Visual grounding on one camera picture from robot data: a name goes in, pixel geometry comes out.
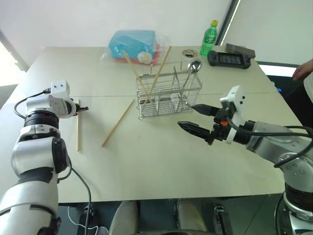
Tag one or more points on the person's bare hand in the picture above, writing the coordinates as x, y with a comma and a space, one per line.
302, 71

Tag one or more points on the wooden chopstick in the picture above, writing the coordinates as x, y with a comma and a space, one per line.
162, 62
78, 133
117, 123
132, 66

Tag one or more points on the metal spoon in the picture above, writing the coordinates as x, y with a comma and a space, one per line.
195, 66

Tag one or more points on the black floor stand foot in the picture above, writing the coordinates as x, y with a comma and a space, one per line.
86, 216
222, 219

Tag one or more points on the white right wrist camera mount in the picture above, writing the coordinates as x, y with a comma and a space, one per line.
238, 98

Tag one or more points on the green plastic bottle yellow cap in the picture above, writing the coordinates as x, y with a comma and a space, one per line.
207, 41

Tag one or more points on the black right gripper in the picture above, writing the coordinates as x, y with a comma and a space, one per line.
218, 130

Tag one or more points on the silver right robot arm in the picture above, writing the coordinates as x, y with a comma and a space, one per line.
266, 140

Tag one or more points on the dark rectangular box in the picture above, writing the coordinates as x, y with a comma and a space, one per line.
240, 50

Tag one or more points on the dark window frame bar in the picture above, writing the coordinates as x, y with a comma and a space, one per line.
228, 22

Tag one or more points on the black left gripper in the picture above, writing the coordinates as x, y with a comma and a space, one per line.
77, 109

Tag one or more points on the clear plastic bag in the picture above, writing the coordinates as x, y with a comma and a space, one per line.
162, 42

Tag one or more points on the roll of tape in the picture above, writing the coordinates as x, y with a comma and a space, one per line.
189, 53

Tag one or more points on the blue box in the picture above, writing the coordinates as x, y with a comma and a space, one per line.
133, 42

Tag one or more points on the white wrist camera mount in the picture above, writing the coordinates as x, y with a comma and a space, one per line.
60, 88
238, 98

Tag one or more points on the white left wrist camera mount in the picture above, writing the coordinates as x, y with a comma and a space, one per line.
60, 88

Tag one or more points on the black handheld game console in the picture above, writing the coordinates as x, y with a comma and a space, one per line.
228, 59

